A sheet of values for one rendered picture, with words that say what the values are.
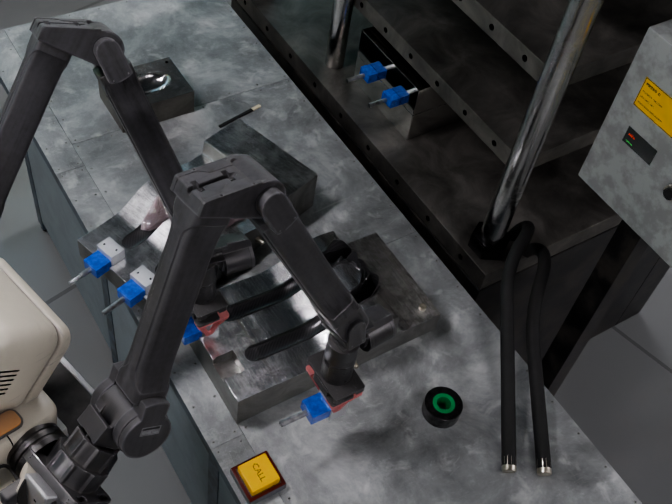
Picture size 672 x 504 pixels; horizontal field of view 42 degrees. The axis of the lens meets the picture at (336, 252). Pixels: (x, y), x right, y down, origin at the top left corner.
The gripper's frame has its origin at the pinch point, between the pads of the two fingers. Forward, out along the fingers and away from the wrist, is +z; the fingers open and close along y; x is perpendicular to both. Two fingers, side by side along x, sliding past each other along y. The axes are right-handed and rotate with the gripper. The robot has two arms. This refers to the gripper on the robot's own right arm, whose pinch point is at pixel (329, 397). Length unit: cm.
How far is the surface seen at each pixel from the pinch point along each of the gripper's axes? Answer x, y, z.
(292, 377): 1.5, 10.1, 6.5
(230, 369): 10.8, 18.6, 8.9
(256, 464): 15.2, -0.9, 11.7
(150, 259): 13, 52, 10
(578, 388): -114, 6, 93
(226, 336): 8.9, 24.4, 6.2
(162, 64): -15, 109, 7
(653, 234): -73, -5, -17
